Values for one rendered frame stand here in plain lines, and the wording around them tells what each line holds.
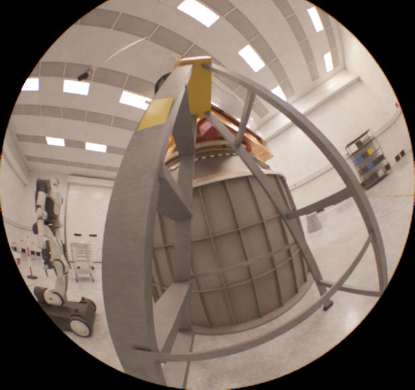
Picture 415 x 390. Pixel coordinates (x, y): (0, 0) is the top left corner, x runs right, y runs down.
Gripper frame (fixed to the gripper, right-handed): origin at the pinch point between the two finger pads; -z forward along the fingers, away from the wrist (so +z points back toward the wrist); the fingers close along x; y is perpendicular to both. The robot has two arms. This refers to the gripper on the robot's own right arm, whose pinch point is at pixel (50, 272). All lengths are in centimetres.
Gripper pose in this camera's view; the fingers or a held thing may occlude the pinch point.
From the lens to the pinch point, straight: 143.5
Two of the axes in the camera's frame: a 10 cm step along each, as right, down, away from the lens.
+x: 7.0, -1.1, 7.0
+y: -6.0, 4.4, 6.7
